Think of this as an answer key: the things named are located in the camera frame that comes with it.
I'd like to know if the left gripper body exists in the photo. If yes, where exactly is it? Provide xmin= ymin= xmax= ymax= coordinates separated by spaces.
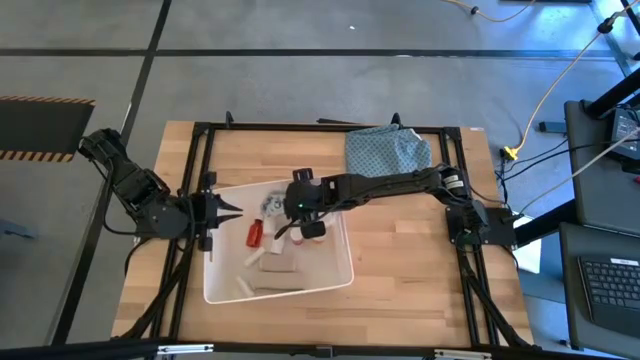
xmin=188 ymin=171 xmax=224 ymax=253

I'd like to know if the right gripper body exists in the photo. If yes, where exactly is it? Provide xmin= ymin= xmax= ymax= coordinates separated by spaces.
xmin=283 ymin=177 xmax=339 ymax=224

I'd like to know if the orange bottle white cap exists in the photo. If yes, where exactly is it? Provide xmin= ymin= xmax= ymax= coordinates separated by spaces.
xmin=245 ymin=218 xmax=265 ymax=250

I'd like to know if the grey white patterned packet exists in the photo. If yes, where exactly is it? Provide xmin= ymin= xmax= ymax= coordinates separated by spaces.
xmin=259 ymin=192 xmax=287 ymax=219

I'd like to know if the white woven plastic basket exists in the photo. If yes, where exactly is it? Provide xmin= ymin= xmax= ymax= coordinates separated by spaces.
xmin=202 ymin=177 xmax=356 ymax=305

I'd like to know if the grey box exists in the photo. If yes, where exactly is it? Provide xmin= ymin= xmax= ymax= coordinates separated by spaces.
xmin=249 ymin=272 xmax=306 ymax=294

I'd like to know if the blue patterned cloth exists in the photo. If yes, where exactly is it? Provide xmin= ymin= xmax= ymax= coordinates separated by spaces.
xmin=344 ymin=123 xmax=434 ymax=179

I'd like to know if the black hazard striped floor mat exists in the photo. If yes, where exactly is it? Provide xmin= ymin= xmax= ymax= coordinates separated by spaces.
xmin=0 ymin=94 xmax=97 ymax=164

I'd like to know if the white paper sheet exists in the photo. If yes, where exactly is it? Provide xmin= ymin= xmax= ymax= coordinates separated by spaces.
xmin=512 ymin=213 xmax=543 ymax=275

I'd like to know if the black support beam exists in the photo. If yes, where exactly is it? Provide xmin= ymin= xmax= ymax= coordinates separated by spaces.
xmin=582 ymin=67 xmax=640 ymax=120
xmin=513 ymin=198 xmax=576 ymax=247

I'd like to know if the grey desk top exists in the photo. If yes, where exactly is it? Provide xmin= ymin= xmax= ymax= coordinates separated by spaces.
xmin=563 ymin=98 xmax=640 ymax=236
xmin=558 ymin=222 xmax=640 ymax=359

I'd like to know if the black keyboard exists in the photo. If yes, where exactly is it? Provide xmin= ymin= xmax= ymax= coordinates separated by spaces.
xmin=577 ymin=255 xmax=640 ymax=339

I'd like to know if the black tablet device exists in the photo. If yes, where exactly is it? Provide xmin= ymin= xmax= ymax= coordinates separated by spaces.
xmin=609 ymin=107 xmax=640 ymax=161

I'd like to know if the black aluminium table frame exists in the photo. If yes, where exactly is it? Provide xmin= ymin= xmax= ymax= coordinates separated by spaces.
xmin=112 ymin=110 xmax=536 ymax=351

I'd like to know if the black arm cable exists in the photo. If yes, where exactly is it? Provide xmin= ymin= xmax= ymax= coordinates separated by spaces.
xmin=99 ymin=149 xmax=151 ymax=239

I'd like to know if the silver metal bracket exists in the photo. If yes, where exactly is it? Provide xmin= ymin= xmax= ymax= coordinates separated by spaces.
xmin=433 ymin=348 xmax=494 ymax=360
xmin=157 ymin=343 xmax=215 ymax=356

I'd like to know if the black front rail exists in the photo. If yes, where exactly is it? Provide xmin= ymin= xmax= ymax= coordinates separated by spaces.
xmin=0 ymin=337 xmax=640 ymax=360

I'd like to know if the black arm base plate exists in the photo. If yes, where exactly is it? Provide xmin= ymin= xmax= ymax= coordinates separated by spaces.
xmin=444 ymin=204 xmax=517 ymax=247

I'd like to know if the black cable bundle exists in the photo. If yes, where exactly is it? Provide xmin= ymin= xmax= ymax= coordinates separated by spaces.
xmin=494 ymin=139 xmax=614 ymax=202

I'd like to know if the yellow extension cable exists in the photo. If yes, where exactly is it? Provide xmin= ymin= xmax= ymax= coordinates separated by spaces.
xmin=502 ymin=0 xmax=640 ymax=162

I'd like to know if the white cable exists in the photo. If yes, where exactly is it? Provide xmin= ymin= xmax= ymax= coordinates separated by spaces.
xmin=517 ymin=128 xmax=640 ymax=215

